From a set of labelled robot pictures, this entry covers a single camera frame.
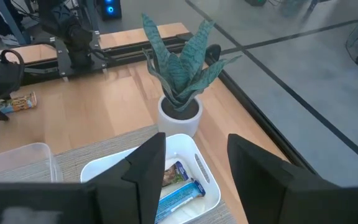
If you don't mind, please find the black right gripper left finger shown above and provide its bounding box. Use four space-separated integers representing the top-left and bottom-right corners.
86 132 167 224

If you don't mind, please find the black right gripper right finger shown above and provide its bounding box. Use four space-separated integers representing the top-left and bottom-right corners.
227 133 341 224

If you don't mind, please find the dark blue granola bar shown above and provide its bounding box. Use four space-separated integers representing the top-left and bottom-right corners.
162 161 190 188

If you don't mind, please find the light blue granola bar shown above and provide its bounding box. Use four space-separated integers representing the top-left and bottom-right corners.
154 179 207 224

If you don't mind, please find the green and tan granola bar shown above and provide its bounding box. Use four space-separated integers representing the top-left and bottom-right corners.
0 91 38 114

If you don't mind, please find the clear plastic bin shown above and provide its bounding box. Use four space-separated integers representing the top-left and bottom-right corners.
0 142 64 184

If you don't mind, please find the blue-grey metal table leg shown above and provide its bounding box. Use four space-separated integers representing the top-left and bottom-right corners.
0 0 32 46

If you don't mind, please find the grey woven placemat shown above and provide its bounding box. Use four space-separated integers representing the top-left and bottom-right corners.
52 124 238 224

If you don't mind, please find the white plastic bin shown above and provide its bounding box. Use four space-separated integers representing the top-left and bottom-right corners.
80 133 222 224

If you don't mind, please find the white round plant pot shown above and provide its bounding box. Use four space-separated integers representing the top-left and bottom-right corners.
157 94 204 138

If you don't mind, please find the black computer tower blue light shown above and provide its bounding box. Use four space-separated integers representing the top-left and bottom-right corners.
99 0 123 21

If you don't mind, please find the green artificial succulent plant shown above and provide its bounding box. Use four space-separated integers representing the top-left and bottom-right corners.
140 12 242 113

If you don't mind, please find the black looped gripper cable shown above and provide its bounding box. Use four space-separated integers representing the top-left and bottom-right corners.
0 49 26 94

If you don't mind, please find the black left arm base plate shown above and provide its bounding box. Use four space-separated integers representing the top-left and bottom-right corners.
53 30 109 78

